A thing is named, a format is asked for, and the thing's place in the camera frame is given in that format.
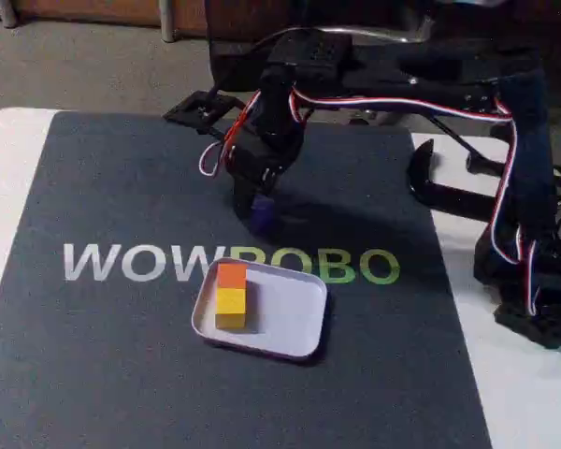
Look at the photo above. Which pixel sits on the orange wooden block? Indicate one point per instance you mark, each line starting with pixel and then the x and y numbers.
pixel 231 277

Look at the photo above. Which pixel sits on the white rounded metal tray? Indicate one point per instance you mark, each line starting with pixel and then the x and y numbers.
pixel 290 318

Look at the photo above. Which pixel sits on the dark mat with WOWROBO print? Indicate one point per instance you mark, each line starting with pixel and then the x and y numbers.
pixel 98 351

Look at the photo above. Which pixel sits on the grey metal table leg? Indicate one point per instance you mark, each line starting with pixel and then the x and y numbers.
pixel 8 11
pixel 168 21

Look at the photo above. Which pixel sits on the black box on floor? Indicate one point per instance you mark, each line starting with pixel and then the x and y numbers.
pixel 234 28

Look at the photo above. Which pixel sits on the yellow wooden block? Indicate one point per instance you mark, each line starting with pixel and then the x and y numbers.
pixel 230 306

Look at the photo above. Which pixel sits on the black table clamp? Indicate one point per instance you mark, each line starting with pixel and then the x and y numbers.
pixel 444 192

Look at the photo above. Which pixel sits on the silver office chair base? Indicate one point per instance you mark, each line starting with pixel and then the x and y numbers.
pixel 383 33

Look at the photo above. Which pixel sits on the purple wooden block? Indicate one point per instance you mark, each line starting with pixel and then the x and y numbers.
pixel 263 212

